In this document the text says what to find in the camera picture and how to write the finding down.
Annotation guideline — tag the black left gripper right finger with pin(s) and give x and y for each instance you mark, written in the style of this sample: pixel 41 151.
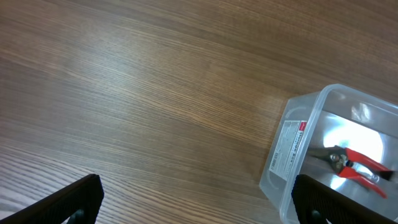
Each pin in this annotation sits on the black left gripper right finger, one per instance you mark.
pixel 316 203

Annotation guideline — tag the red handled cutters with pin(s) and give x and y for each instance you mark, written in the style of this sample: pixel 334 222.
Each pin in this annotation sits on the red handled cutters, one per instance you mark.
pixel 342 161

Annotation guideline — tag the clear plastic storage container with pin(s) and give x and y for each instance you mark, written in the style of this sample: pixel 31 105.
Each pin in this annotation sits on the clear plastic storage container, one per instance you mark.
pixel 336 116

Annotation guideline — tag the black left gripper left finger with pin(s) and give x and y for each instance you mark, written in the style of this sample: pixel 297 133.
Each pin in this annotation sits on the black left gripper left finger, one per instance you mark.
pixel 77 203

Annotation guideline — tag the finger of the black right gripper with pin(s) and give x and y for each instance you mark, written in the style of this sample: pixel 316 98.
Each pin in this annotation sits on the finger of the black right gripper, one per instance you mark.
pixel 387 174

